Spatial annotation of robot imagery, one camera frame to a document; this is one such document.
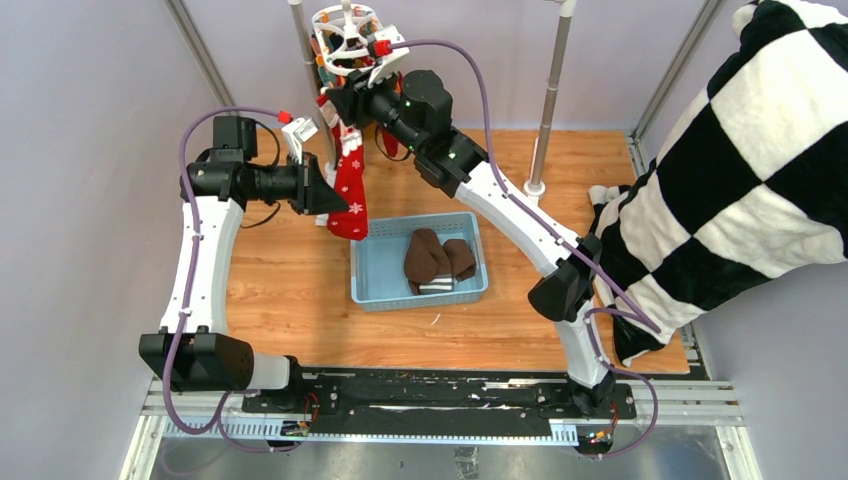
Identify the black white checkered blanket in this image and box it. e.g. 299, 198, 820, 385
588, 1, 847, 365

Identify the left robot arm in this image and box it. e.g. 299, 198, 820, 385
139, 115, 348, 413

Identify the white grey drying rack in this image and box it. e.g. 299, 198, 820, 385
288, 0, 577, 205

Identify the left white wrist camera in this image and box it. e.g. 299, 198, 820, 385
281, 117, 319, 165

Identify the aluminium frame rail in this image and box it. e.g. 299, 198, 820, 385
120, 369, 762, 479

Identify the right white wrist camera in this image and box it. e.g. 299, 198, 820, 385
367, 25, 409, 87

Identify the red snowflake christmas sock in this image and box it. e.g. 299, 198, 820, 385
317, 88, 369, 241

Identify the light blue plastic basket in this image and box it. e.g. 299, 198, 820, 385
351, 212, 488, 312

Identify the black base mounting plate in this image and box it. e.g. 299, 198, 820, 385
242, 371, 637, 439

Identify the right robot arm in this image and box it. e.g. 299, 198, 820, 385
325, 70, 615, 418

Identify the white round sock hanger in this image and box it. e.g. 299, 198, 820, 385
311, 1, 382, 77

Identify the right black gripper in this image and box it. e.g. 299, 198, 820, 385
326, 61, 426, 156

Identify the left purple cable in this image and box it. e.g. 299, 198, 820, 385
160, 107, 303, 456

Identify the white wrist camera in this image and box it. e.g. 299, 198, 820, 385
281, 117, 319, 165
367, 25, 409, 87

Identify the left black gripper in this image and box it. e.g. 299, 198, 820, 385
246, 151, 349, 215

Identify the brown sock striped cuff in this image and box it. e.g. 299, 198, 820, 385
417, 239, 477, 295

